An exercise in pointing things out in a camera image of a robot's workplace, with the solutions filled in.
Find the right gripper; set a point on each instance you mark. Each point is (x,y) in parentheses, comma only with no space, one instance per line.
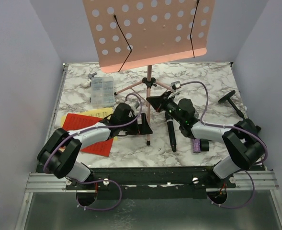
(164,102)

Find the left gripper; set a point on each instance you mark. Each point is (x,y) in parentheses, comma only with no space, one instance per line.
(143,128)

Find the red sheet music page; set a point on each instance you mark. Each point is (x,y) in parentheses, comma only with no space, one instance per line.
(95,141)

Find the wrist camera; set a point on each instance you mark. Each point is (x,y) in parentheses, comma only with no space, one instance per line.
(134,105)
(175,86)

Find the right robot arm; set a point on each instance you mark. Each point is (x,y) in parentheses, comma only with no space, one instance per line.
(241,140)

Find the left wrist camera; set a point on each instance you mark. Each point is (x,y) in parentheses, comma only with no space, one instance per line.
(134,105)

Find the pink music stand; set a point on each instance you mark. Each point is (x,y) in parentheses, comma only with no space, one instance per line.
(141,33)

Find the purple glitter microphone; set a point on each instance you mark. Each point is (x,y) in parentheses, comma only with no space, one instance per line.
(196,145)

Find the black microphone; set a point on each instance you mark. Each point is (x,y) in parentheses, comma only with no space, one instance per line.
(171,131)

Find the aluminium frame rail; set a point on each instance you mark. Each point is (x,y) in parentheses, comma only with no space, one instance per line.
(154,183)

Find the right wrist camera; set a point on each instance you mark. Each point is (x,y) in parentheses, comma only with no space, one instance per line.
(175,86)

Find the clear plastic parts box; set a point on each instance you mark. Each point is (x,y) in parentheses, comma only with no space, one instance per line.
(102,92)

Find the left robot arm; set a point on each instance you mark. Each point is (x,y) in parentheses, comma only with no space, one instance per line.
(59,154)

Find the white and grey small fitting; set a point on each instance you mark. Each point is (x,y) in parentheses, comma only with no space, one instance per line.
(87,83)

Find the black microphone stand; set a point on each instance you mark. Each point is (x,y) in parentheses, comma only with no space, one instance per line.
(236,110)

